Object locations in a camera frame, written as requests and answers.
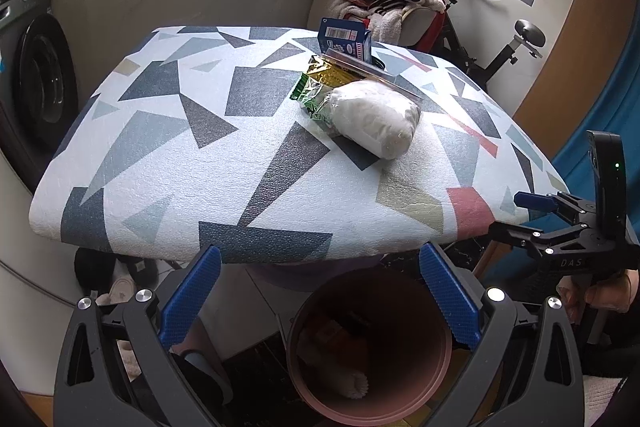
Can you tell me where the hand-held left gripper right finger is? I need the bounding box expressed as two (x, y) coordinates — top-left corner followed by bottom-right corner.
(419, 242), (589, 427)

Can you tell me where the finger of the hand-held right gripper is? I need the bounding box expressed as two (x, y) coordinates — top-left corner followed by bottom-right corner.
(514, 190), (598, 228)
(487, 220), (557, 261)

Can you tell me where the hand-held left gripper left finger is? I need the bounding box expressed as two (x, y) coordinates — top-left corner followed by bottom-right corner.
(52, 244), (223, 427)

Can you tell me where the pink plastic bin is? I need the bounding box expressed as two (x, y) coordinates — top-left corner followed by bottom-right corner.
(286, 268), (454, 414)

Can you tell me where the white foam fruit net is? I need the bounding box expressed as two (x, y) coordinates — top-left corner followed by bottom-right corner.
(330, 369), (370, 401)

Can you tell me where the white plastic bag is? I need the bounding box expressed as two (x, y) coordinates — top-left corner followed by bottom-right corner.
(325, 79), (422, 160)

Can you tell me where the clear plastic packaging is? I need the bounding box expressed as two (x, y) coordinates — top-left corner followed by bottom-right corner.
(322, 48), (425, 100)

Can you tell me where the gold green snack wrapper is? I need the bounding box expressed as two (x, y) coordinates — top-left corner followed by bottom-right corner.
(290, 56), (364, 138)

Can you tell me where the blue cardboard box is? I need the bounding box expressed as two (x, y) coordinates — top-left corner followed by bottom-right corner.
(318, 18), (374, 63)

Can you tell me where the person's right hand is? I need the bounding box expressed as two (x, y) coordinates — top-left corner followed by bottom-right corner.
(556, 269), (640, 324)

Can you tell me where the pink plush slipper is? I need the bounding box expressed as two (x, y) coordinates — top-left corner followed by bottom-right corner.
(95, 279), (137, 309)

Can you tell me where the table with geometric cloth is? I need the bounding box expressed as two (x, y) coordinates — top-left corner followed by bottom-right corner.
(29, 25), (571, 265)

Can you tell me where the wooden door panel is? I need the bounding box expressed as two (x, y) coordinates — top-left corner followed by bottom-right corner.
(512, 0), (632, 158)

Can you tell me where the black exercise bike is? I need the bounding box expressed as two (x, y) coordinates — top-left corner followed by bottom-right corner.
(420, 0), (547, 84)

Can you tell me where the red garment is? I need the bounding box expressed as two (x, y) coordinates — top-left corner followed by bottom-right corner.
(420, 7), (447, 52)

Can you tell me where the beige chair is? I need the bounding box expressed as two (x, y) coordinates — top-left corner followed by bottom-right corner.
(309, 0), (451, 51)

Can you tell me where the white fleece blanket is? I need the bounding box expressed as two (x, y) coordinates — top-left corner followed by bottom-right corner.
(325, 0), (407, 46)

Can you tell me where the grey front-load washing machine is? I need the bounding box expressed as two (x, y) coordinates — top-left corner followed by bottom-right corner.
(0, 0), (79, 168)

